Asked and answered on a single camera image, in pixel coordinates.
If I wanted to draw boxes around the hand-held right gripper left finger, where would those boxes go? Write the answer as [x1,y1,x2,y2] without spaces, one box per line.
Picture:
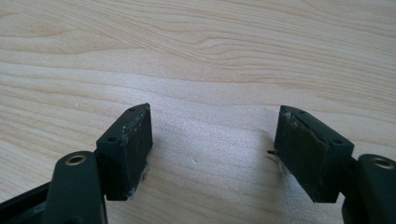
[95,103,154,202]

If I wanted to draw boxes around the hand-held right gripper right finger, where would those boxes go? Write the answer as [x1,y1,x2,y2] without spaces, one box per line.
[274,105,356,203]

